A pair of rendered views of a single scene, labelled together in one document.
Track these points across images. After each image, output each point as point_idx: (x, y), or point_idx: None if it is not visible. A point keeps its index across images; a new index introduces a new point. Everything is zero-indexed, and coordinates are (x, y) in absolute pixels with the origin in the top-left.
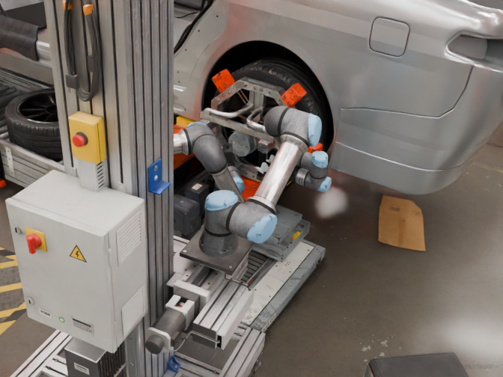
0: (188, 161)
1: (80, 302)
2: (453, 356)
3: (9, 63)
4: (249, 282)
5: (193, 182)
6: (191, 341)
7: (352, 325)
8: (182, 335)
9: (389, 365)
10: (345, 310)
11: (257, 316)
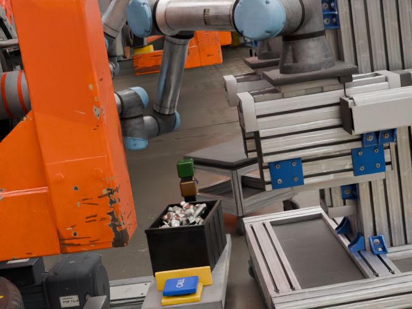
0: None
1: None
2: (189, 153)
3: None
4: (130, 300)
5: (6, 266)
6: (306, 238)
7: (131, 265)
8: (305, 244)
9: (231, 157)
10: (108, 274)
11: None
